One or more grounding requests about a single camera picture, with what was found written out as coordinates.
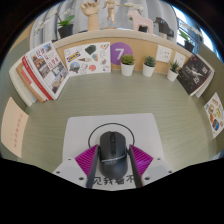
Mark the white book stack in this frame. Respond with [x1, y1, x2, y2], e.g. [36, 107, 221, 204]
[191, 69, 216, 99]

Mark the grey curtain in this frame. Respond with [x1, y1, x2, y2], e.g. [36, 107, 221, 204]
[29, 0, 178, 51]

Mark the purple round number sign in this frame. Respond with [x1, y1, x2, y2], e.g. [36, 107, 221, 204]
[109, 41, 134, 66]

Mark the red-edged photo magazine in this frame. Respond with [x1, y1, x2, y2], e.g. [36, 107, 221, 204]
[21, 40, 70, 101]

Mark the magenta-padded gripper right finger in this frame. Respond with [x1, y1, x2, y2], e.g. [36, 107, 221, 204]
[128, 144, 174, 189]

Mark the beige card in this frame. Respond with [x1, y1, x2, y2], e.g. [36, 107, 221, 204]
[0, 96, 30, 159]

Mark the window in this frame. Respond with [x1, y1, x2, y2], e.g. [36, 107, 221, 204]
[173, 6, 214, 51]

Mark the small succulent in white pot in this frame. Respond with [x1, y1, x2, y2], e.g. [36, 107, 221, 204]
[166, 60, 181, 83]
[120, 54, 136, 77]
[142, 55, 157, 78]

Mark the brown book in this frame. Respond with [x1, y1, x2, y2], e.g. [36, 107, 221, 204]
[15, 61, 48, 104]

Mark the wooden desk shelf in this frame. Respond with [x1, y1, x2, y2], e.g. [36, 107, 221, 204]
[51, 29, 198, 76]

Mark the black book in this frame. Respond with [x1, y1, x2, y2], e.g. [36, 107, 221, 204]
[176, 53, 213, 96]

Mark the pink horse figure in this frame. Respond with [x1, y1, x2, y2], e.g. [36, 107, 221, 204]
[126, 9, 154, 35]

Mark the white printed mouse pad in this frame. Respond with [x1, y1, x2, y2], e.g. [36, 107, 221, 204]
[61, 112, 164, 192]

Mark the white wall socket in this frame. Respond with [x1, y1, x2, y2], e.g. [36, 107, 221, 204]
[155, 44, 173, 64]
[173, 51, 187, 68]

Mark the white orchid in black pot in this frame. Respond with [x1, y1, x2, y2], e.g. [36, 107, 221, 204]
[33, 9, 76, 40]
[178, 21, 198, 54]
[124, 1, 149, 34]

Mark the grey-green desk partition panel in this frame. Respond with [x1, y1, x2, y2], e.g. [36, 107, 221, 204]
[0, 49, 34, 158]
[196, 43, 224, 111]

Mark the white sticker sheet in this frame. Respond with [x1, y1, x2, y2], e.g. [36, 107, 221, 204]
[63, 41, 112, 78]

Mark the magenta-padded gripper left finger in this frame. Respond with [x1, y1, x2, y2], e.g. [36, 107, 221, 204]
[53, 144, 101, 189]

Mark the wooden hand model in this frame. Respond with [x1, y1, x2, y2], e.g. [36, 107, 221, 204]
[80, 0, 102, 33]

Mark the food picture card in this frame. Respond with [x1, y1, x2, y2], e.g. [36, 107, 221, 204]
[203, 92, 224, 139]

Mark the black computer mouse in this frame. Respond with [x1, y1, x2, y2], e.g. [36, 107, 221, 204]
[98, 130, 129, 179]

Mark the dark horse figure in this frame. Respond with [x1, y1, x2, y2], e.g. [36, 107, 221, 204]
[153, 17, 175, 39]

